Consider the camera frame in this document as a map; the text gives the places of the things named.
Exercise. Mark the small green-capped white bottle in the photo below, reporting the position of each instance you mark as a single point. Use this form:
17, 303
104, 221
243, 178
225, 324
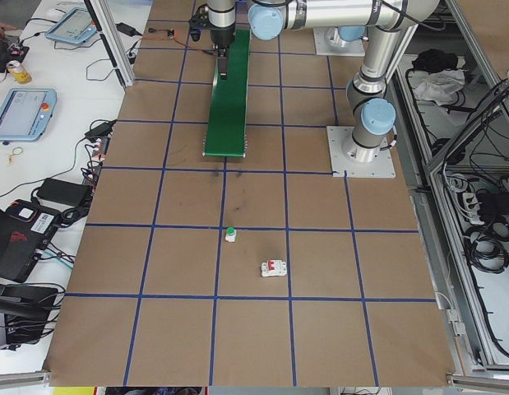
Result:
231, 235

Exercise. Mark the green belt conveyor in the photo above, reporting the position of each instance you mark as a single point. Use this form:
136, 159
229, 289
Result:
227, 115

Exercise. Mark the small circuit board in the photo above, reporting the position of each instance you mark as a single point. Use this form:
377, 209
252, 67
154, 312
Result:
170, 32

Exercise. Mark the small black box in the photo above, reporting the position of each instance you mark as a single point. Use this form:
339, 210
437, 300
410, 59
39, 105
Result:
132, 55

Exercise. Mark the slim black power adapter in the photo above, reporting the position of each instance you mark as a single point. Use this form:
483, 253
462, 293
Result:
126, 28

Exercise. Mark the light blue teach pendant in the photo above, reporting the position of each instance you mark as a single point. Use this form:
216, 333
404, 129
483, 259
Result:
24, 115
71, 24

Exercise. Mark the power strip with red switches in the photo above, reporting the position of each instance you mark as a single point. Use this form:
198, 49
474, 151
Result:
95, 158

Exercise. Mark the large black power brick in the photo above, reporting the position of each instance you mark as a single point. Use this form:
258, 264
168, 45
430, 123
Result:
63, 191

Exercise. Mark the small board on black mat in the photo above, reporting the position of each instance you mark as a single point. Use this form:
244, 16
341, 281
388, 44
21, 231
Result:
17, 51

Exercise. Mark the yellow drink can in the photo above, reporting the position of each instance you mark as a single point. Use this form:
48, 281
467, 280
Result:
19, 73

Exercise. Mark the white red circuit breaker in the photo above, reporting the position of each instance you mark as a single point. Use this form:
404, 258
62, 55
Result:
274, 269

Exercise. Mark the black cloth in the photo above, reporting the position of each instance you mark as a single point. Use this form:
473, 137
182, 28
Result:
435, 59

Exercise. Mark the white cloth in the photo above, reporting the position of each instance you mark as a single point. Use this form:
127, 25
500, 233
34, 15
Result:
439, 88

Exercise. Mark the black computer with red logo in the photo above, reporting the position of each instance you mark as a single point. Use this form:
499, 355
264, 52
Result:
15, 243

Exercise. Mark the white power strip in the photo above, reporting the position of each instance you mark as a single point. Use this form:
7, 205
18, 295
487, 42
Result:
470, 203

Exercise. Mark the black adapter block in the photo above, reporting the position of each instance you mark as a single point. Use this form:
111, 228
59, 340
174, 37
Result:
490, 203

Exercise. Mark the black electronic device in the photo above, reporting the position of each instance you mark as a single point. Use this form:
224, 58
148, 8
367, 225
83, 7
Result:
19, 304

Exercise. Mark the aluminium corner bar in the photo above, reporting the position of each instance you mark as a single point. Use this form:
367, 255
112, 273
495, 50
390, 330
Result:
484, 380
19, 378

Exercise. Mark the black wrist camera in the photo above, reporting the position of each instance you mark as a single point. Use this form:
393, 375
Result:
197, 22

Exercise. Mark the white square base plate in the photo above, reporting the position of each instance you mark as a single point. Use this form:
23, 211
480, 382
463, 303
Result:
381, 168
324, 47

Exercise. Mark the aluminium extrusion post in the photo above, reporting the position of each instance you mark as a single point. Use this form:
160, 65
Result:
121, 72

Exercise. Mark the metal bar V-shaped frame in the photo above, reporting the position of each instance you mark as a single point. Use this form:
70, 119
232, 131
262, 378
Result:
433, 247

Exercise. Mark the small metal bracket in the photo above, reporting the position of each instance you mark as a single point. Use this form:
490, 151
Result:
455, 323

